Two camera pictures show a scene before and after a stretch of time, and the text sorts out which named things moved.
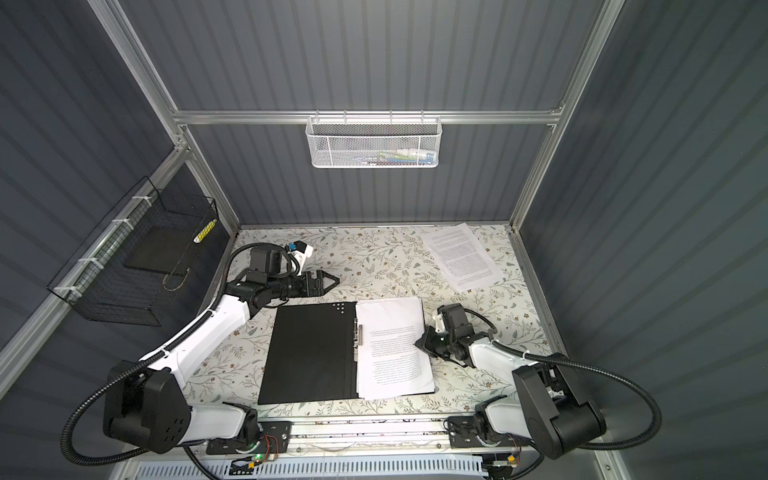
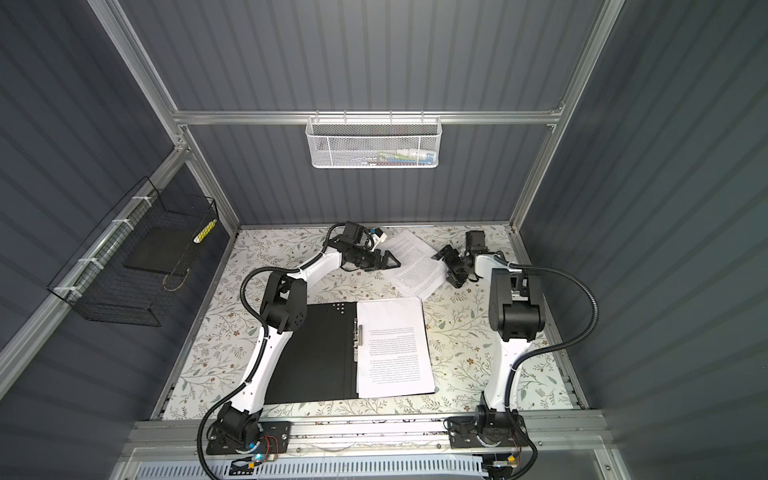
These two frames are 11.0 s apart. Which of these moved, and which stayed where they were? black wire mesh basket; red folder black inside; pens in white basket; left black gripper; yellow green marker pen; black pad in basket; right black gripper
Moved: right black gripper; left black gripper
Stayed: black pad in basket; red folder black inside; pens in white basket; yellow green marker pen; black wire mesh basket
